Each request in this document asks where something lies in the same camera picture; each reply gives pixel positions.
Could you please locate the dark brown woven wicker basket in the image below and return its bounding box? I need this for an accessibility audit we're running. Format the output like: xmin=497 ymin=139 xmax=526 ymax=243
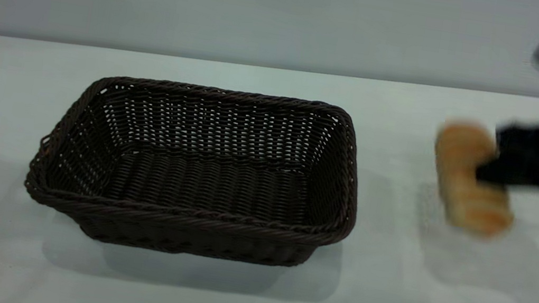
xmin=17 ymin=60 xmax=374 ymax=280

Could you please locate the striped golden bread loaf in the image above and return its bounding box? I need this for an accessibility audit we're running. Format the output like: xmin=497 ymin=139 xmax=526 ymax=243
xmin=422 ymin=118 xmax=527 ymax=242

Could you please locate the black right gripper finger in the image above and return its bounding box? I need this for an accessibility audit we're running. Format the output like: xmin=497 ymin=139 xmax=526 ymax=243
xmin=474 ymin=160 xmax=519 ymax=188
xmin=493 ymin=122 xmax=521 ymax=153

